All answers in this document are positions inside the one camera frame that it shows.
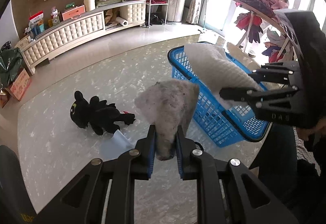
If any white knitted towel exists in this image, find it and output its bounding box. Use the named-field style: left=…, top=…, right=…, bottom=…
left=184, top=43, right=262, bottom=110

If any grey speckled cloth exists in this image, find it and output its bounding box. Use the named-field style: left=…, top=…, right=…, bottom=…
left=134, top=79, right=199, bottom=161

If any blue plastic basket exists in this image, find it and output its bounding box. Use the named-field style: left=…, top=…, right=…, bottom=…
left=167, top=46, right=270, bottom=148

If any light blue folded cloth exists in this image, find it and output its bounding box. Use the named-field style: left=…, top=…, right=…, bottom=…
left=99, top=130, right=134, bottom=161

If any clothes drying rack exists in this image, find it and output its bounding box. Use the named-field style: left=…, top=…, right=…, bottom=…
left=232, top=0, right=296, bottom=63

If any black dragon plush toy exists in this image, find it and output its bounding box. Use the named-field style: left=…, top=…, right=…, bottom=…
left=70, top=91, right=135, bottom=136

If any cardboard box red print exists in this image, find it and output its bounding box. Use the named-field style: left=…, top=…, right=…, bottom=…
left=7, top=69, right=32, bottom=101

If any white paper towel roll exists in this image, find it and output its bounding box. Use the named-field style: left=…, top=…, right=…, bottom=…
left=116, top=17, right=128, bottom=27

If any green bag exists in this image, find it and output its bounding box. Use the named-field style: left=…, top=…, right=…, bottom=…
left=0, top=48, right=23, bottom=88

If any white tufted tv cabinet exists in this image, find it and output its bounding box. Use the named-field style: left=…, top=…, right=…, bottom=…
left=20, top=0, right=146, bottom=75

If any cream paper roll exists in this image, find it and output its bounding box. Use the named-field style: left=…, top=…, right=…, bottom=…
left=83, top=0, right=96, bottom=12

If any pink box on cabinet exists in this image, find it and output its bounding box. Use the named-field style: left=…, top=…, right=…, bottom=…
left=62, top=5, right=86, bottom=21

